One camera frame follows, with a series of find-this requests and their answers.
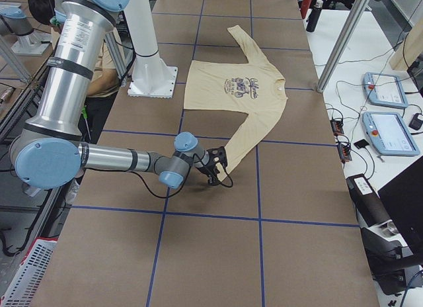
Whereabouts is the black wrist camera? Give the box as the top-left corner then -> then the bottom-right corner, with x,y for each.
207,146 -> 228,172

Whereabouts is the black monitor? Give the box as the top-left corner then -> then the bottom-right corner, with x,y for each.
378,158 -> 423,253

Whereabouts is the person in beige shirt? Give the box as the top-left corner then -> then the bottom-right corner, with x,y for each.
20,0 -> 120,144

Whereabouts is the white plastic basket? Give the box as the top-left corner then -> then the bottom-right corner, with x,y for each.
1,238 -> 58,306

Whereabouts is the aluminium frame post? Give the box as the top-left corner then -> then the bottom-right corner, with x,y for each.
316,0 -> 369,93

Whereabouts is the black water bottle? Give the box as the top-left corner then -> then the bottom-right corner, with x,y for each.
306,0 -> 323,32

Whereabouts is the near blue teach pendant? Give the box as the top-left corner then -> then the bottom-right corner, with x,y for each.
362,112 -> 420,157

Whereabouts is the red cylinder bottle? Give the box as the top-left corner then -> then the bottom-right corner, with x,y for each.
300,0 -> 312,19

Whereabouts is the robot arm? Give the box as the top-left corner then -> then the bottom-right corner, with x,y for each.
9,0 -> 225,189

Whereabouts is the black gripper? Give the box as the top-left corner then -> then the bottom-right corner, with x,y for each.
198,161 -> 221,186

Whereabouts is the brown table cover mat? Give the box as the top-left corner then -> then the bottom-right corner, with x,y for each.
32,0 -> 379,307

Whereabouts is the cream long-sleeve printed shirt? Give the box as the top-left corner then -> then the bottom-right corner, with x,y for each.
184,25 -> 288,181

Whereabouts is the far blue teach pendant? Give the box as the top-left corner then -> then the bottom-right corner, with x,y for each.
363,72 -> 408,109

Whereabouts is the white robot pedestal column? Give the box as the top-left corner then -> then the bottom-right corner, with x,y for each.
124,0 -> 178,99

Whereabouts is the blue teach pendant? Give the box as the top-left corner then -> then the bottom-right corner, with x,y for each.
363,72 -> 408,109
362,112 -> 420,157

